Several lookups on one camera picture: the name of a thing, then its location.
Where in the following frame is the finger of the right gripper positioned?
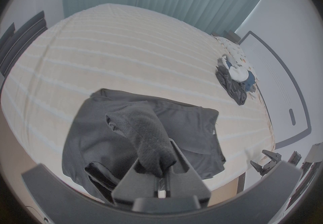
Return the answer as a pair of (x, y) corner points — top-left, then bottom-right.
(250, 160), (265, 176)
(262, 150), (282, 161)

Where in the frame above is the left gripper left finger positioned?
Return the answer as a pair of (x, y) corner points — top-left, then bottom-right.
(111, 160), (162, 206)

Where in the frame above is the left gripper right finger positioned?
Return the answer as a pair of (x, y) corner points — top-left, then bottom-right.
(165, 138), (212, 206)

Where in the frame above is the black T-shirt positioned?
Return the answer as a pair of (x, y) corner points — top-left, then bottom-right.
(62, 88), (227, 205)

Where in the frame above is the pile of clothes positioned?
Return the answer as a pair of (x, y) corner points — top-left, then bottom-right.
(219, 54), (257, 93)

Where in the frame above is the bed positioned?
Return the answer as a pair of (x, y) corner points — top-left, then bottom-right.
(0, 3), (312, 194)

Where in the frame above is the black shiny garment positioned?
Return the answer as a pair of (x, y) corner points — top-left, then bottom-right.
(215, 65), (247, 106)

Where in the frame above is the white printed pillow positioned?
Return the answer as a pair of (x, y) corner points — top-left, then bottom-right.
(214, 36), (259, 82)

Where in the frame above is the grey bedside table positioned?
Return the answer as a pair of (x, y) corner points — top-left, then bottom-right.
(210, 30), (242, 43)

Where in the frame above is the black chest of drawers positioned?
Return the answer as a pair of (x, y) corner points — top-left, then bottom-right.
(0, 11), (48, 77)

